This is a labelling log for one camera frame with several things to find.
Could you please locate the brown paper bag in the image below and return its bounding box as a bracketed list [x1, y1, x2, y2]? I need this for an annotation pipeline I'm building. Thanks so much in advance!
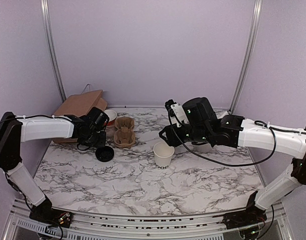
[52, 90, 108, 144]

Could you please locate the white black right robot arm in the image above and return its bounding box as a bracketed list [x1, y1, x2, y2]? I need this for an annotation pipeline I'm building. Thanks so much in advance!
[159, 97, 306, 229]

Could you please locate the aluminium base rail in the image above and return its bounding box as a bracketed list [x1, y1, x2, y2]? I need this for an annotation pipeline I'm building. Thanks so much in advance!
[1, 199, 294, 240]

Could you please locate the brown pulp cup carrier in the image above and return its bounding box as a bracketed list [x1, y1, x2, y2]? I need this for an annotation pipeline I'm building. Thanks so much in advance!
[113, 117, 136, 149]

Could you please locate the black lid stack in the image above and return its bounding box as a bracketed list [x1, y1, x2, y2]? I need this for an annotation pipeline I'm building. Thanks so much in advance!
[95, 146, 115, 163]

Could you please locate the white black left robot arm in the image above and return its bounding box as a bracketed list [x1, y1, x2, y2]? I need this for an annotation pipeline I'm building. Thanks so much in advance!
[0, 107, 110, 223]

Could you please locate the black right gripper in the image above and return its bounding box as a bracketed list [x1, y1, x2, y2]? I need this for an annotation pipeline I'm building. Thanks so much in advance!
[159, 122, 212, 147]

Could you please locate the aluminium frame post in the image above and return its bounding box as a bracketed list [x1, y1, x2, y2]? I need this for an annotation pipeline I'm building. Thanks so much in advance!
[40, 0, 67, 102]
[229, 0, 263, 113]

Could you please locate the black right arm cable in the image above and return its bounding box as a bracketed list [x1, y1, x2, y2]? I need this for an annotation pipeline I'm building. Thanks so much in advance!
[167, 109, 306, 167]

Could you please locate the white paper coffee cup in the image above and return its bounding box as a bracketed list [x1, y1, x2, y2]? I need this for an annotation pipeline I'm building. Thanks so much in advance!
[153, 141, 175, 170]

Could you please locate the white ribbed cup holder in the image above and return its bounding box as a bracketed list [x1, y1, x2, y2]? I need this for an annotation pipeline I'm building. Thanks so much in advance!
[192, 142, 213, 154]

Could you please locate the aluminium left frame post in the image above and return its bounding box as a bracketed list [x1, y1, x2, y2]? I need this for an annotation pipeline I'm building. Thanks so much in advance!
[40, 0, 67, 102]

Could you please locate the aluminium right frame post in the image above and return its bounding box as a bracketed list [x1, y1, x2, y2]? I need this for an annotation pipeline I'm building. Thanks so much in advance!
[229, 0, 263, 113]

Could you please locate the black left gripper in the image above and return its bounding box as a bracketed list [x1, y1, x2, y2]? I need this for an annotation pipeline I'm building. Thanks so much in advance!
[81, 130, 107, 148]

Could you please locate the red white paper cup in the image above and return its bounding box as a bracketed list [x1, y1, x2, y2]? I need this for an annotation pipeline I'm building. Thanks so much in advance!
[104, 109, 118, 128]

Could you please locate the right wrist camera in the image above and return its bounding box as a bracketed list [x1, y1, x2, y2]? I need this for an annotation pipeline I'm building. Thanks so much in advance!
[164, 99, 189, 128]

